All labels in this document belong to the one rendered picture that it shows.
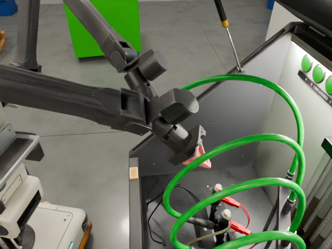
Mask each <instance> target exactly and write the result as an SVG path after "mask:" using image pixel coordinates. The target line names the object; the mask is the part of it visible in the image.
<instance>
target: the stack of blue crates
mask: <svg viewBox="0 0 332 249"><path fill-rule="evenodd" d="M17 11H18V8H17V6H16V3H15V0H0V16H11V15H13V14H14V13H15V12H17Z"/></svg>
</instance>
